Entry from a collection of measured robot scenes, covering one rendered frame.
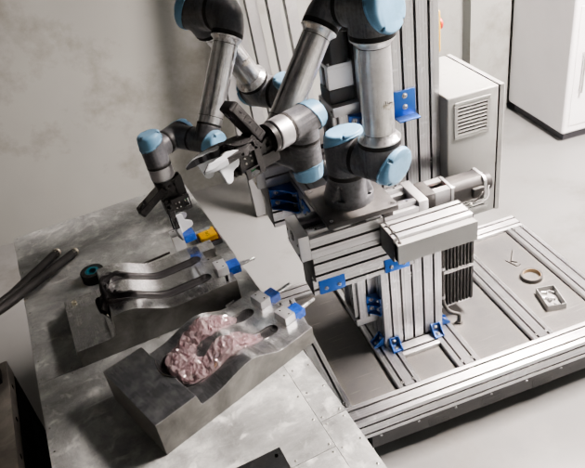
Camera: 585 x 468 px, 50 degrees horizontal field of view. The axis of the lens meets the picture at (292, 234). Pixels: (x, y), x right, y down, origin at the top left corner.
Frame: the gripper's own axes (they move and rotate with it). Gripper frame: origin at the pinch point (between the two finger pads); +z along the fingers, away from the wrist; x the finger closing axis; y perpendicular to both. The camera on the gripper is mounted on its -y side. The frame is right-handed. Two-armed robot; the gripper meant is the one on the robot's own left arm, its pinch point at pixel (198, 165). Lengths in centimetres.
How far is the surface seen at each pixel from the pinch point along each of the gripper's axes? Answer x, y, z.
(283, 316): 12, 56, -17
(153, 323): 44, 55, 7
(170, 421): 6, 56, 25
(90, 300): 69, 51, 14
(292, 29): 162, 22, -171
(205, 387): 10, 58, 13
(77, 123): 259, 46, -73
